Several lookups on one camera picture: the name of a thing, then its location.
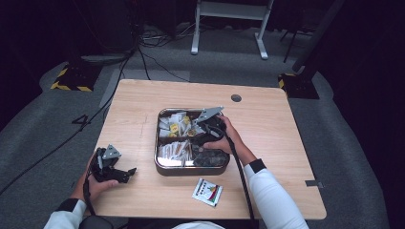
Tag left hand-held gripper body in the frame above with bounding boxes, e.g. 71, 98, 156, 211
90, 143, 123, 183

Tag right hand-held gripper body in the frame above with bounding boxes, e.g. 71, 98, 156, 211
190, 105, 228, 144

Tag divided metal tray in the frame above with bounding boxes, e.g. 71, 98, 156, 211
153, 107, 231, 177

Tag white packet red green print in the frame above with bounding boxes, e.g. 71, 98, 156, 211
191, 177, 224, 208

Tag person's left hand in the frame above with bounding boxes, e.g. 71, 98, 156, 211
70, 155, 120, 202

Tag person's right hand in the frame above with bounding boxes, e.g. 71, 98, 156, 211
202, 114, 258, 167

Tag pile of dark packets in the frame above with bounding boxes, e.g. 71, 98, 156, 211
192, 146, 230, 168

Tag pile of white yellow sachets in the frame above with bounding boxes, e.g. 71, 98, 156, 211
158, 111, 196, 138

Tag pile of brown stick sachets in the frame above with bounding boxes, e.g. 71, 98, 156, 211
158, 139, 193, 162

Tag dark rounded object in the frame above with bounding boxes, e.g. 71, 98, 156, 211
78, 215, 115, 229

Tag person's white shirt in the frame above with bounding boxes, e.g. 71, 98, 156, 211
171, 220, 226, 229

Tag black yellow striped base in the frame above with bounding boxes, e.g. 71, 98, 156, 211
50, 64, 103, 93
277, 73, 321, 100

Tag black tripod legs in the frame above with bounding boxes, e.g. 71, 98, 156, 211
279, 27, 311, 64

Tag grey tape piece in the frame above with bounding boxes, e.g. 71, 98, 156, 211
304, 179, 326, 189

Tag white metal stand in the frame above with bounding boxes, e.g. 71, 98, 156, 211
190, 0, 276, 61

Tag black slanted pole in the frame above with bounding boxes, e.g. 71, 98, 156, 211
291, 0, 347, 73

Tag left hand-held gripper cable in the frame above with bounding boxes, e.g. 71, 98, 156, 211
81, 173, 108, 223

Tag hand-held gripper cable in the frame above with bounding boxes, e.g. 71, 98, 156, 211
203, 122, 256, 224
81, 173, 108, 223

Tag right hand-held gripper cable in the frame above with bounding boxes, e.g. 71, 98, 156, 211
203, 122, 256, 224

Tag long black floor cable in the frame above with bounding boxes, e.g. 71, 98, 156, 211
0, 47, 137, 197

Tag thin black floor cable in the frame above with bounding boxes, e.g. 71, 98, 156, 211
137, 47, 191, 84

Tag bundle of floor cables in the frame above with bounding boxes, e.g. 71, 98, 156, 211
139, 21, 204, 50

